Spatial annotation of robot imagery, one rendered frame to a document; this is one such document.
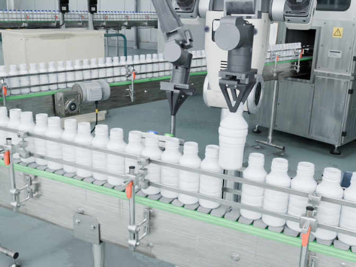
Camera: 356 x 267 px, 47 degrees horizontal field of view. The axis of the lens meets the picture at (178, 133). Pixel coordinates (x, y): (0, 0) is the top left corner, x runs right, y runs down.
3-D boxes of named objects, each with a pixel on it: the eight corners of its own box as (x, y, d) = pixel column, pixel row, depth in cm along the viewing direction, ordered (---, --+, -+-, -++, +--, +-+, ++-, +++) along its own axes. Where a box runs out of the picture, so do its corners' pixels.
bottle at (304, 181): (305, 220, 104) (313, 159, 100) (314, 233, 99) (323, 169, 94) (282, 221, 104) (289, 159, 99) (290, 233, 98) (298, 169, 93)
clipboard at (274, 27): (259, 48, 491) (261, 20, 482) (276, 50, 476) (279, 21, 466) (257, 49, 488) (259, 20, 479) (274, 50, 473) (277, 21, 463)
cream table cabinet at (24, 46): (82, 110, 606) (78, 28, 571) (107, 119, 564) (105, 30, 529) (8, 124, 532) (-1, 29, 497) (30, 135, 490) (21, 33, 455)
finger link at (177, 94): (175, 115, 128) (180, 85, 128) (154, 112, 131) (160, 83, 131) (184, 118, 134) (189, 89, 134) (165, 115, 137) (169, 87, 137)
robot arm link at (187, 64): (195, 53, 134) (179, 51, 136) (189, 47, 128) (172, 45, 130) (192, 74, 134) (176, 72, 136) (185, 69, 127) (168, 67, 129)
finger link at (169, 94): (181, 116, 127) (186, 86, 127) (161, 113, 130) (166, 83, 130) (189, 118, 133) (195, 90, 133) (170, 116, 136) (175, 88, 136)
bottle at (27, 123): (39, 156, 143) (36, 110, 138) (39, 162, 137) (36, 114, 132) (21, 158, 141) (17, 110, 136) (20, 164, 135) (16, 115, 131)
